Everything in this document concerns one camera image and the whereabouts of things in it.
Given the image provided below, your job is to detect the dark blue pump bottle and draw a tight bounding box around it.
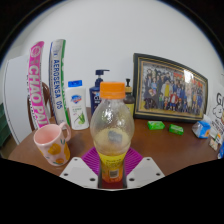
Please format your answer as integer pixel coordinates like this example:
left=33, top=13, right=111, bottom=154
left=88, top=69, right=110, bottom=116

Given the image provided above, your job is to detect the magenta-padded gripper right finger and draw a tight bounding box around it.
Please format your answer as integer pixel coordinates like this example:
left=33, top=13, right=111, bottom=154
left=122, top=147, right=166, bottom=188

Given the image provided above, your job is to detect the blue tissue pack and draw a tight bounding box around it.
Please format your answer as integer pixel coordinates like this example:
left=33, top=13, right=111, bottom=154
left=191, top=114, right=213, bottom=139

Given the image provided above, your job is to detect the white lotion bottle blue cap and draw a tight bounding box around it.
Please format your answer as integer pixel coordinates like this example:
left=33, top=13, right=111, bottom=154
left=65, top=79, right=90, bottom=131

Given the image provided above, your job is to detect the framed group photo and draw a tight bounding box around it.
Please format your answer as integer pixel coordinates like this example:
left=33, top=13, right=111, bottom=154
left=132, top=52, right=209, bottom=124

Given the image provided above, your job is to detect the pink shuttlecock tube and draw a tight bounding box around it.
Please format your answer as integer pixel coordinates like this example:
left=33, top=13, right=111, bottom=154
left=27, top=40, right=51, bottom=130

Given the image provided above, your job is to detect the amber pump bottle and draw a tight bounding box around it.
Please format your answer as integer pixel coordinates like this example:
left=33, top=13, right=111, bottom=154
left=123, top=78, right=136, bottom=118

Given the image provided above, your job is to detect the green crate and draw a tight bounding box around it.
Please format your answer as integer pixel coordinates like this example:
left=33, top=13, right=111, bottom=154
left=0, top=102, right=11, bottom=148

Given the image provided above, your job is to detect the small green packet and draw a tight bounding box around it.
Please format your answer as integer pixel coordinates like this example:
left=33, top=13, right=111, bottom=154
left=168, top=123, right=185, bottom=136
left=147, top=120, right=166, bottom=131

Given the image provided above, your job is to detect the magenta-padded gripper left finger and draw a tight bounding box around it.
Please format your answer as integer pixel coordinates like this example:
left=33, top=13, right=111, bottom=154
left=59, top=147, right=102, bottom=189

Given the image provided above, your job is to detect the white paper gift bag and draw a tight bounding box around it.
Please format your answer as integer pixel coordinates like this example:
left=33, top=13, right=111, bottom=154
left=209, top=74, right=224, bottom=141

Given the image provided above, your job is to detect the pink mug with orange print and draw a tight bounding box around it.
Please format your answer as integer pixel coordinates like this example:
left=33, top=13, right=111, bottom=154
left=33, top=121, right=72, bottom=167

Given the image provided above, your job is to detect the white and blue shuttlecock tube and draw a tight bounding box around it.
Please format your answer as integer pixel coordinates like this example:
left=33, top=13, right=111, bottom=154
left=48, top=38, right=71, bottom=126

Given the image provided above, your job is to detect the small patterned snack packet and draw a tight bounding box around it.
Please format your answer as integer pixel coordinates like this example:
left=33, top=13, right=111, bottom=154
left=208, top=132, right=224, bottom=152

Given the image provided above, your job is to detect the orange-capped juice drink bottle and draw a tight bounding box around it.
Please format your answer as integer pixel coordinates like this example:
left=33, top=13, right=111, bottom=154
left=89, top=81, right=136, bottom=184

